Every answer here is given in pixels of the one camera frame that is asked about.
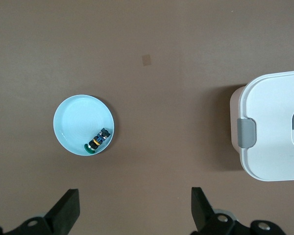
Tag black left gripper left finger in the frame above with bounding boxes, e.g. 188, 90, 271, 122
0, 188, 80, 235

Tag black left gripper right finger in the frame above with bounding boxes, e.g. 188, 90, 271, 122
191, 187, 289, 235

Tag white lidded box grey latches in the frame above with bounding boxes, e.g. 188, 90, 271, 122
229, 70, 294, 182

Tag light blue round plate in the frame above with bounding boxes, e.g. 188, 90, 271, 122
52, 94, 115, 157

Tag square brown tape patch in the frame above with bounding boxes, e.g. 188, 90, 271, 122
141, 54, 152, 67

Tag green push-button switch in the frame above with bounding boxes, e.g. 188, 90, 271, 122
84, 127, 111, 154

